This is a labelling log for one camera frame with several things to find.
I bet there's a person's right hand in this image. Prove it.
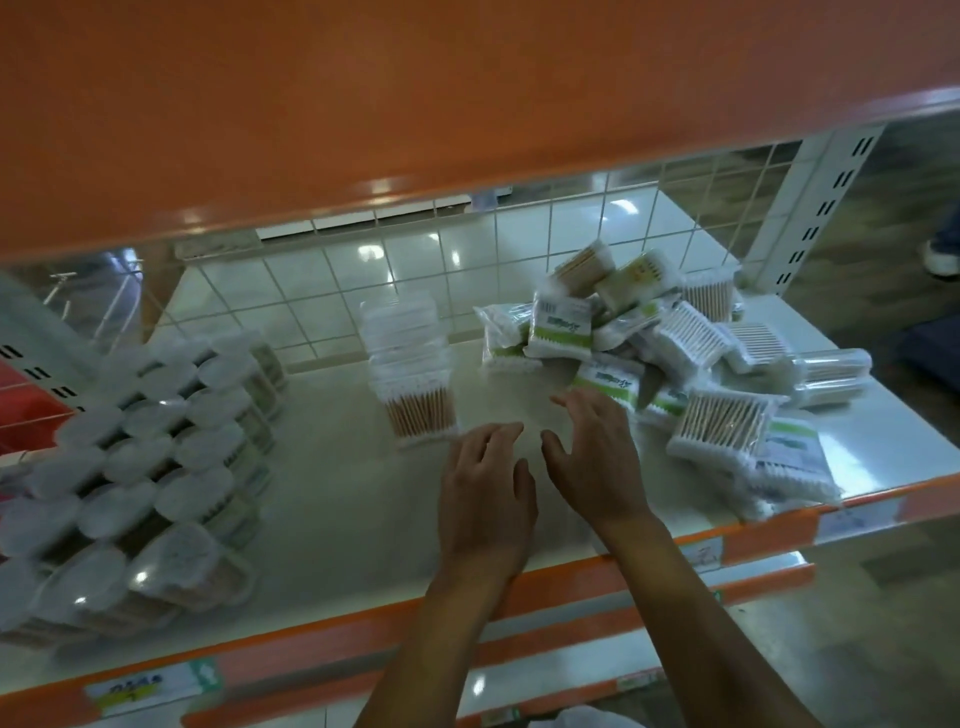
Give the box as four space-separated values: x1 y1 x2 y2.
539 386 658 538

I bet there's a person's left hand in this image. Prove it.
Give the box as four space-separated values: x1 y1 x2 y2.
437 421 540 590

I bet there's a pile of cotton swab packs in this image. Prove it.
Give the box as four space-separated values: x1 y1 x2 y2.
473 239 875 523

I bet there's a white shelf orange rail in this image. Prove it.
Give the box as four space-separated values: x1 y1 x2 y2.
0 296 960 728

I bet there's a white shelf board orange rim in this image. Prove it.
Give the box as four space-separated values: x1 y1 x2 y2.
449 644 676 728
183 562 819 728
0 0 960 264

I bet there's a person's left forearm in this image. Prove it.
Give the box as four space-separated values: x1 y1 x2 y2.
356 569 526 728

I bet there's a person's right forearm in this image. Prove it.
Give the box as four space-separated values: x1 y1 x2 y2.
607 509 823 728

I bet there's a person's white garment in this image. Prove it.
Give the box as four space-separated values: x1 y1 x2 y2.
528 704 639 728

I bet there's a distant white orange shelf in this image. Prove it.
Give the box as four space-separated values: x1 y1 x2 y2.
254 191 519 241

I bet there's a plain white price label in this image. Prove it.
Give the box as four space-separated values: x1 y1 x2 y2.
813 496 901 543

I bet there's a price label green arrow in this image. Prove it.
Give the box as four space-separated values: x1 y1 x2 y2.
83 658 225 718

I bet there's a white slotted end post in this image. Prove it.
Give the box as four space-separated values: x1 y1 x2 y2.
749 123 886 298

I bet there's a white slotted shelf post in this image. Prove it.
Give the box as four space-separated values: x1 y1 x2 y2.
0 273 99 421

